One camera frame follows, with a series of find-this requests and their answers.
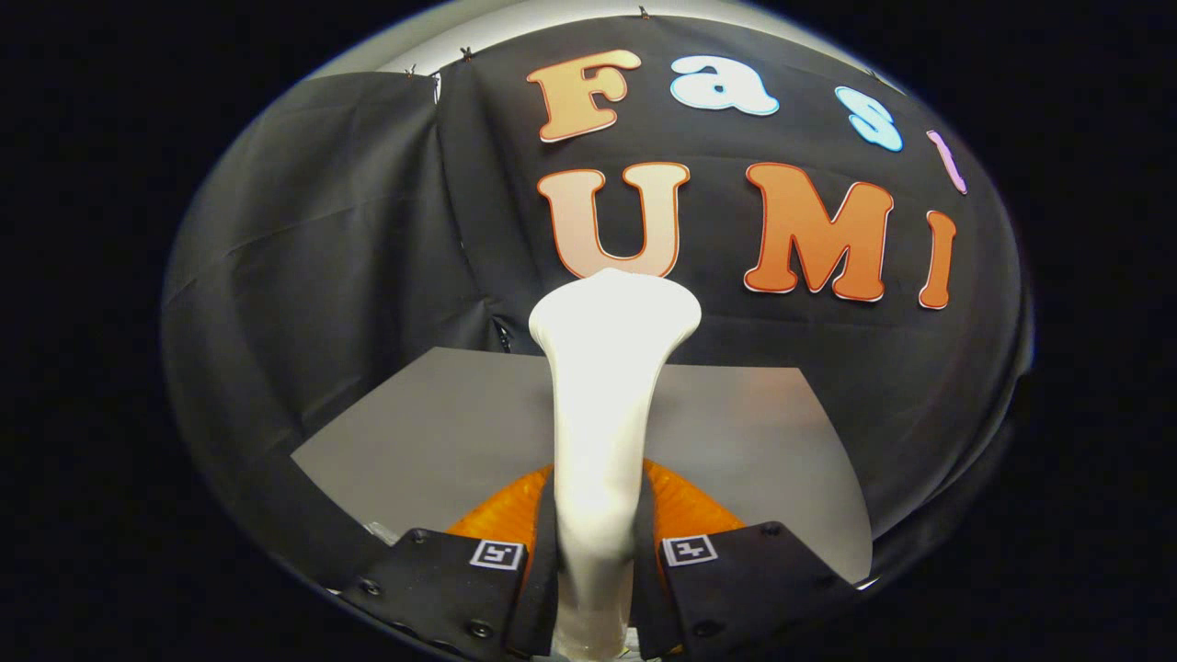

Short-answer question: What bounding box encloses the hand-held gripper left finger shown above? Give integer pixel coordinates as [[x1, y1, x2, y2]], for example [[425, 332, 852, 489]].
[[338, 464, 562, 661]]

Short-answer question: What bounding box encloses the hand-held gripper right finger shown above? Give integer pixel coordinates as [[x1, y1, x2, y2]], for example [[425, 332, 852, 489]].
[[630, 458, 861, 661]]

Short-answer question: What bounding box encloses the white garment steamer head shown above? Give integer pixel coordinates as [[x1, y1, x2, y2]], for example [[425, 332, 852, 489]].
[[529, 268, 703, 661]]

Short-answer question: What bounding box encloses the white cabinet with dark top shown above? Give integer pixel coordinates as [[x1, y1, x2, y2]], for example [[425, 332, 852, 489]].
[[291, 347, 873, 585]]

